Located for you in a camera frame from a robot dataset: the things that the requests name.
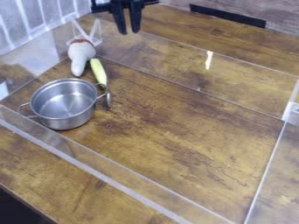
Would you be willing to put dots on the green handled metal spoon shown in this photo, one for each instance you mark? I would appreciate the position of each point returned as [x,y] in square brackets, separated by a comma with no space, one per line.
[100,74]

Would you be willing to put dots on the small steel pot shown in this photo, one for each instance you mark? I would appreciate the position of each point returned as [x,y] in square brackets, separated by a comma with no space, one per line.
[64,103]

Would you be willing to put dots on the black strip on table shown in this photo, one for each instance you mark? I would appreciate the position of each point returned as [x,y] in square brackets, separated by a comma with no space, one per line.
[246,20]

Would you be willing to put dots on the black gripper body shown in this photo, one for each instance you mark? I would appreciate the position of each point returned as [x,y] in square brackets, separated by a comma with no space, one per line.
[108,5]

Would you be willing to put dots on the clear acrylic stand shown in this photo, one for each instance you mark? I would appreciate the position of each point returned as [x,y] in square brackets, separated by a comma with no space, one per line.
[92,35]

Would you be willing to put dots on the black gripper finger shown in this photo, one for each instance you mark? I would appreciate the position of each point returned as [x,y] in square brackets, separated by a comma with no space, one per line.
[135,16]
[119,17]

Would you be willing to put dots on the white plush toy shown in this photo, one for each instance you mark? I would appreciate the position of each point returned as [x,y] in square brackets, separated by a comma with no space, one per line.
[80,53]

